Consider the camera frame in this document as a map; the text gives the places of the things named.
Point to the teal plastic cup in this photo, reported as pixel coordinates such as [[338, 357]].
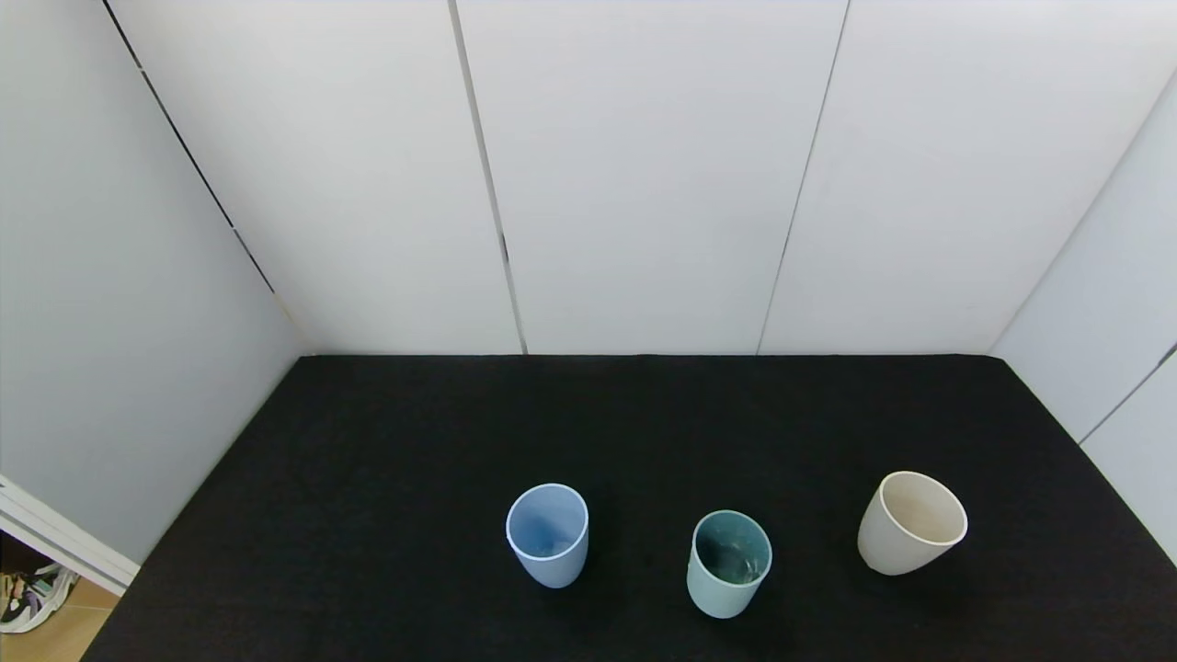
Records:
[[722, 598]]

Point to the black fabric table cover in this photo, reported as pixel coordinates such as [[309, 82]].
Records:
[[414, 441]]

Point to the light blue plastic cup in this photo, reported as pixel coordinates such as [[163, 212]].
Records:
[[552, 565]]

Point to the beige plastic cup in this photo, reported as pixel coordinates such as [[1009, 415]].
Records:
[[887, 547]]

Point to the white sneaker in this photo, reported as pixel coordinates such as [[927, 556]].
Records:
[[41, 607]]

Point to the white panel base rail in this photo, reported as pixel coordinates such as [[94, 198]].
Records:
[[64, 542]]

